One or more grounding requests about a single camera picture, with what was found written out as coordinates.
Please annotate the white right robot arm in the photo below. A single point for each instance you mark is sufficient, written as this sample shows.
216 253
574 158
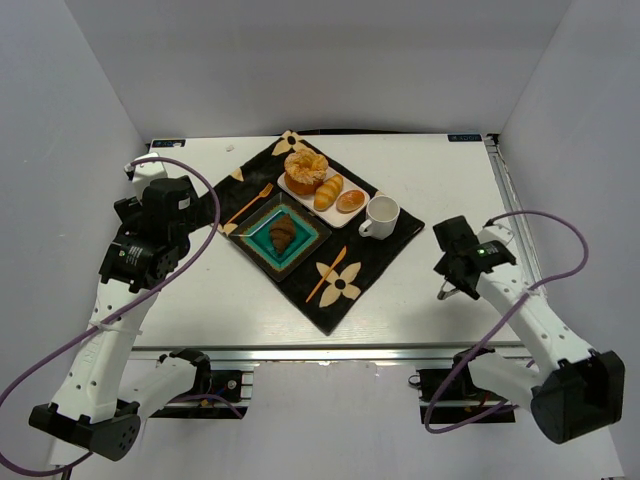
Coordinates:
530 358

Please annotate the large sugared round bread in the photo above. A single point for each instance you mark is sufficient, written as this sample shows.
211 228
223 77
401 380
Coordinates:
305 171

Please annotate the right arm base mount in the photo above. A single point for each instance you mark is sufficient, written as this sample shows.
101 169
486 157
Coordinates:
459 402

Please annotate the orange plastic fork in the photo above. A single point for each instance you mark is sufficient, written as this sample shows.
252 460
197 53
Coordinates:
264 193

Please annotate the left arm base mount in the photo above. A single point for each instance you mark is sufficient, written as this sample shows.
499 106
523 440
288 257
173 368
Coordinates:
220 392

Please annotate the aluminium table frame rail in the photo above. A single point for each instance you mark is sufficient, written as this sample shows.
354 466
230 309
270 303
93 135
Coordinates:
518 224

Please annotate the metal tongs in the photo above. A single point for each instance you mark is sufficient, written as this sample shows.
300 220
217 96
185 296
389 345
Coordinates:
446 291

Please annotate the white ceramic mug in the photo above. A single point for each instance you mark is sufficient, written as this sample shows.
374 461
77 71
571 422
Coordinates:
382 213

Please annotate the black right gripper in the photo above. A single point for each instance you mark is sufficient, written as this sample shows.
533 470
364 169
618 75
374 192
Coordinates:
451 270

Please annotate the brown chocolate croissant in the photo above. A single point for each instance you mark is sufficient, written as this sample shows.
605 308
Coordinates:
282 232

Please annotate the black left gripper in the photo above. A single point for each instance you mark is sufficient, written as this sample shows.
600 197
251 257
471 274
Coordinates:
201 211

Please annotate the black floral placemat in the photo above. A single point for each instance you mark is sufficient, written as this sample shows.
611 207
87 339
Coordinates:
365 262

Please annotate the orange plastic knife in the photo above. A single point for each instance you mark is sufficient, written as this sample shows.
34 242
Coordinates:
328 271

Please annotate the teal square plate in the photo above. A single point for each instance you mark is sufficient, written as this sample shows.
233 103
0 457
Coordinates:
252 236

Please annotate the white rectangular tray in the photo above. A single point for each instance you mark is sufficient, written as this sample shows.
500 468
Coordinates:
333 216

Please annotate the golden croissant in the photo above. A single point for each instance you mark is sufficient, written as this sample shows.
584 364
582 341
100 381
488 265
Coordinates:
327 193

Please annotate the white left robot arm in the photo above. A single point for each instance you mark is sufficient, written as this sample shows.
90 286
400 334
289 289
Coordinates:
92 410

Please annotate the small glazed bun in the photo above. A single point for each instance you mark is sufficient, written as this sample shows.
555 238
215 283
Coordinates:
350 201

